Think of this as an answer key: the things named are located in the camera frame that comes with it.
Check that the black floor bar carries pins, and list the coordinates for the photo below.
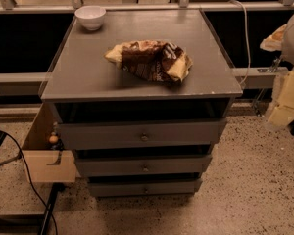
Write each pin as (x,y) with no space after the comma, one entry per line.
(31,224)

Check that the grey drawer cabinet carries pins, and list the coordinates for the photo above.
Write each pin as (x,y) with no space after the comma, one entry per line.
(86,88)

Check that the grey top drawer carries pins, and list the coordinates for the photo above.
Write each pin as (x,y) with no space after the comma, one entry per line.
(114,135)

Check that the white ceramic bowl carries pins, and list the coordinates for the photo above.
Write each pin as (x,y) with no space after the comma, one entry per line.
(90,17)

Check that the crumpled brown chip bag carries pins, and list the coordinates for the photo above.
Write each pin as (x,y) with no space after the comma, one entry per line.
(151,60)

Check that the small orange figurine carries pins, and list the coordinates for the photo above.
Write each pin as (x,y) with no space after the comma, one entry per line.
(55,139)

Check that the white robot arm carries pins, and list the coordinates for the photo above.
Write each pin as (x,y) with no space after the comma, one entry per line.
(287,52)

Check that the grey bottom drawer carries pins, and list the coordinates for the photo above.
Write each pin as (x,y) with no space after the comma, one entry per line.
(145,188)

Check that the grey drawer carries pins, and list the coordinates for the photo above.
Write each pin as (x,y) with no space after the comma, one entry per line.
(145,188)
(142,165)
(114,135)

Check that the grey middle drawer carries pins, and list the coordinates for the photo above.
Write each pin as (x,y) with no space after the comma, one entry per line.
(142,165)

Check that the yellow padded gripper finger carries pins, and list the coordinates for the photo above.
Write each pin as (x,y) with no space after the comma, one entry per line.
(281,110)
(274,42)

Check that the metal railing frame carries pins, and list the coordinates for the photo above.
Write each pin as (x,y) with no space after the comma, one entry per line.
(147,6)

